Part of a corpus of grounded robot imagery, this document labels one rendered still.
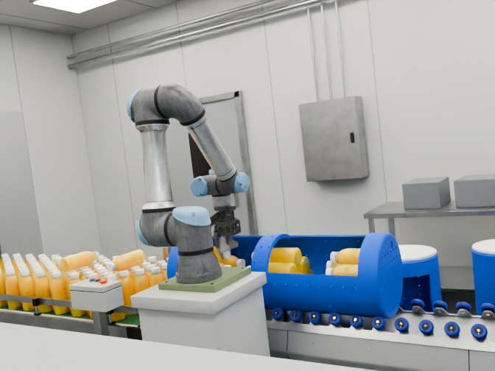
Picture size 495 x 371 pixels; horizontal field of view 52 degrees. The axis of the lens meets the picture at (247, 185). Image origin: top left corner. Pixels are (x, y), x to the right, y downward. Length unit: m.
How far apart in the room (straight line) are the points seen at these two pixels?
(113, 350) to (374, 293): 1.37
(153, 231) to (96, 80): 5.77
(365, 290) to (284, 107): 4.12
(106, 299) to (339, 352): 0.91
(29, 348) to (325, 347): 1.49
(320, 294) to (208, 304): 0.43
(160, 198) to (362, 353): 0.83
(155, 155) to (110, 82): 5.50
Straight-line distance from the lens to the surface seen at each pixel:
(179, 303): 1.57
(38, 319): 2.68
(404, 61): 5.23
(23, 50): 7.21
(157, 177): 1.72
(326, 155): 5.23
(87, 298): 2.18
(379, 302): 1.71
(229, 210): 2.02
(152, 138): 1.73
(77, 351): 0.39
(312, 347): 1.86
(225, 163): 1.80
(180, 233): 1.64
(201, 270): 1.64
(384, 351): 1.77
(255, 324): 1.73
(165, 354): 0.35
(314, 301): 1.80
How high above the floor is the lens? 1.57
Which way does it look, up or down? 4 degrees down
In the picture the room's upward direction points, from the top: 7 degrees counter-clockwise
